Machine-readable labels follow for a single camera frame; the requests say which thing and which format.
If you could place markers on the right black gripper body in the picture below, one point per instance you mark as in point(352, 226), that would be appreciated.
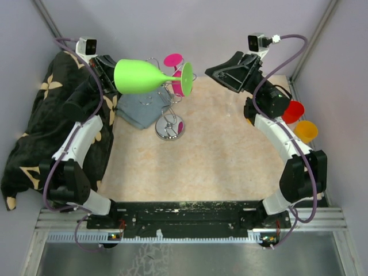
point(255, 79)

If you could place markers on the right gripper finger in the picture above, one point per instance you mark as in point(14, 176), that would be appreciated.
point(234, 60)
point(232, 78)

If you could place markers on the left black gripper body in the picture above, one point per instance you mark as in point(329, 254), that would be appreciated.
point(106, 77)

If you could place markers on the green plastic wine glass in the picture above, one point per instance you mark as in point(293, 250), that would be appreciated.
point(140, 77)

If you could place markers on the pink plastic wine glass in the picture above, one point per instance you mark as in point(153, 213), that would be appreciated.
point(176, 74)

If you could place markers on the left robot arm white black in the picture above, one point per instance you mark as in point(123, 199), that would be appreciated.
point(70, 175)

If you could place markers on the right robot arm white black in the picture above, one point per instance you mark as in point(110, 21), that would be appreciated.
point(305, 171)

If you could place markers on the red plastic wine glass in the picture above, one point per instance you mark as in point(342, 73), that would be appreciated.
point(293, 112)

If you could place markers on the orange wine glass front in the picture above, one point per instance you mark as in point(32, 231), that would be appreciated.
point(306, 131)

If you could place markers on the chrome wine glass rack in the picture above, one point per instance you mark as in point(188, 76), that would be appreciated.
point(170, 126)

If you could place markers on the grey folded cloth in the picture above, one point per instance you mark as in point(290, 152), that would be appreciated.
point(142, 110)

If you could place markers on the black floral blanket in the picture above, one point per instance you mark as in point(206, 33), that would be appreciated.
point(48, 128)

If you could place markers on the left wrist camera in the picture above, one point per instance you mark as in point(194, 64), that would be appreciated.
point(86, 46)

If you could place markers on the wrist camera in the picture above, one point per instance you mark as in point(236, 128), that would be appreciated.
point(258, 43)
point(86, 46)

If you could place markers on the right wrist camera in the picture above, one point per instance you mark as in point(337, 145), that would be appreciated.
point(258, 43)

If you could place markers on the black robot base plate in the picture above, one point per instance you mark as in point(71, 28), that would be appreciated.
point(189, 219)

